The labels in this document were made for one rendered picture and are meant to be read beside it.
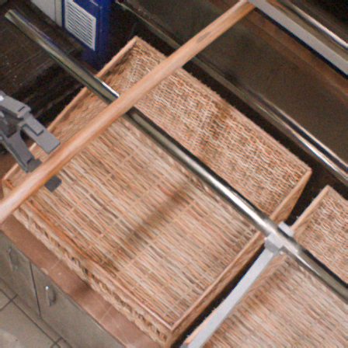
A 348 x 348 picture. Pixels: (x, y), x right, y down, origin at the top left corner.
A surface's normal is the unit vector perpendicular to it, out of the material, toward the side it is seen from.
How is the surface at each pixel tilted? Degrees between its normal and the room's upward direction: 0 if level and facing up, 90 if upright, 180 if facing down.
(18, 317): 0
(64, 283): 0
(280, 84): 70
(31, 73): 0
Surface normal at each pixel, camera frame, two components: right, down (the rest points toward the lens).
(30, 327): 0.08, -0.48
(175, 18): -0.60, 0.42
